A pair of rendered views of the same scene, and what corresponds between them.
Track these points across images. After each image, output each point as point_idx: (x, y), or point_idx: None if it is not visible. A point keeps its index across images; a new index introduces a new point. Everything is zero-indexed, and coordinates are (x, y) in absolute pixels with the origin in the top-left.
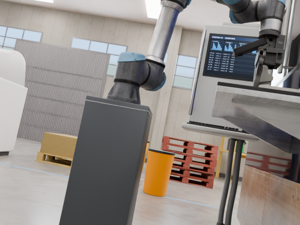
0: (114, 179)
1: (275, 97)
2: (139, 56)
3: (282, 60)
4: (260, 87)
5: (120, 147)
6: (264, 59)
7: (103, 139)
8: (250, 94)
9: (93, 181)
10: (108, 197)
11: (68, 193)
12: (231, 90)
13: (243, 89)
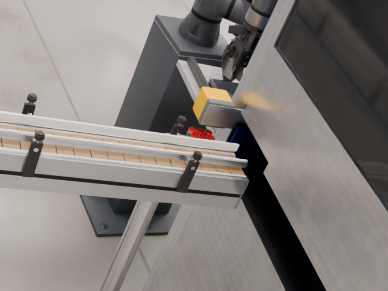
0: (145, 106)
1: (192, 96)
2: None
3: None
4: (201, 80)
5: (156, 79)
6: (231, 52)
7: (151, 64)
8: (185, 82)
9: (137, 99)
10: (139, 119)
11: (125, 99)
12: (181, 70)
13: (185, 75)
